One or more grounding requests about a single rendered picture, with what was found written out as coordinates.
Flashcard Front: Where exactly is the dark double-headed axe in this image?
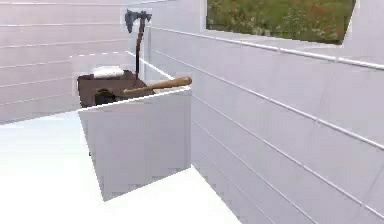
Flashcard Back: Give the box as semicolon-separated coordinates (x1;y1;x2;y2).
124;9;153;80

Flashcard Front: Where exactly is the white box cabinet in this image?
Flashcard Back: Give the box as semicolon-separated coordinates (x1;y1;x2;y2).
77;85;193;203

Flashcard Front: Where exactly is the white folded cloth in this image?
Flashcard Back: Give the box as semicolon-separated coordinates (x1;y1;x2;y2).
91;65;125;80

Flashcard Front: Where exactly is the window with garden view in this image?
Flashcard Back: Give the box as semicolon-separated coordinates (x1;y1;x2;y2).
205;0;357;46

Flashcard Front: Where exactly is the dark green round object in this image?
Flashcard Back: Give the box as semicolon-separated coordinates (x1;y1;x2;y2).
93;88;117;106

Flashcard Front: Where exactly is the brown table top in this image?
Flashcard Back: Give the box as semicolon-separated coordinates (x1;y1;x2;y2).
76;69;156;109

